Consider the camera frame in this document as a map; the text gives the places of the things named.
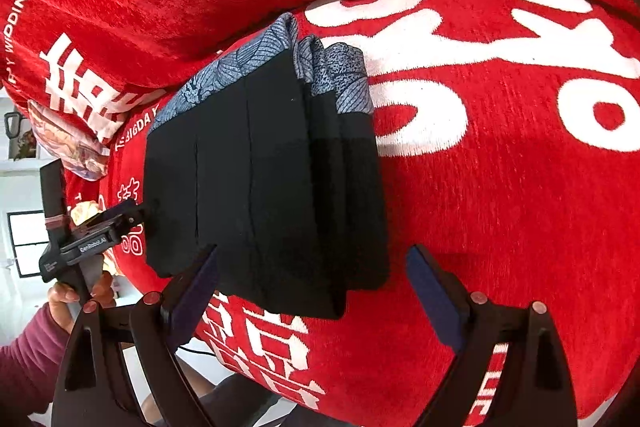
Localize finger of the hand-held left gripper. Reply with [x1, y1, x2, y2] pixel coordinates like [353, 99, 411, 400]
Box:
[75, 200, 139, 234]
[114, 208, 147, 230]

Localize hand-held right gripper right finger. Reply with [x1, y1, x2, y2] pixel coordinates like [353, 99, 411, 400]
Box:
[405, 244, 579, 427]

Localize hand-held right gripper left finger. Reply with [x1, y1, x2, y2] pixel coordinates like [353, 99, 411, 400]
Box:
[51, 244, 221, 427]

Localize black pants with blue-grey print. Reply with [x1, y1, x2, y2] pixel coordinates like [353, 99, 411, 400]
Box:
[142, 12, 392, 321]

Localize person's left forearm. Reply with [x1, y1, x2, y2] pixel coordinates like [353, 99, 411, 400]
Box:
[0, 303, 72, 427]

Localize person's left hand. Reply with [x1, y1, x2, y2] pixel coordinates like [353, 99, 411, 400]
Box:
[48, 254, 117, 334]

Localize window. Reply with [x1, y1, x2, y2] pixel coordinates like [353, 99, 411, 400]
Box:
[7, 210, 52, 279]

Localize figure printed cushion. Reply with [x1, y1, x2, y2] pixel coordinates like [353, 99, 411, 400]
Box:
[26, 99, 112, 182]

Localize potted plant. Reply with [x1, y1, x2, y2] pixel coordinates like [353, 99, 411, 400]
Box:
[16, 128, 39, 161]

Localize red printed blanket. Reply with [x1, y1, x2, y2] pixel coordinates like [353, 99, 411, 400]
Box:
[0, 0, 640, 423]

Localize black hook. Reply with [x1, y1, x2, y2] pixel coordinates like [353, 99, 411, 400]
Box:
[3, 111, 22, 141]

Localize black cable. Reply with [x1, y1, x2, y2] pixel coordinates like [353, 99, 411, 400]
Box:
[175, 343, 222, 357]

